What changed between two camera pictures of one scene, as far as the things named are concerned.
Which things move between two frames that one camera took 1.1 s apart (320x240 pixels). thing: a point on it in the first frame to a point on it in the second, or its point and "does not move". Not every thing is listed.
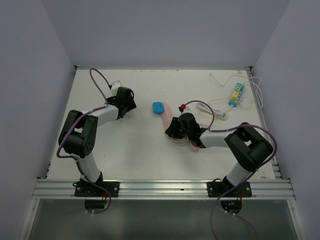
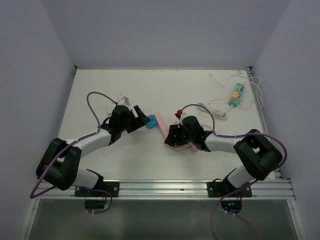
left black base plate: x=84 y=189 does not move
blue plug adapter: x=158 y=107 to x=153 y=122
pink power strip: x=167 y=117 to x=190 y=147
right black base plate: x=218 y=189 does not move
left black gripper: x=130 y=104 to x=141 y=120
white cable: x=217 y=114 does not move
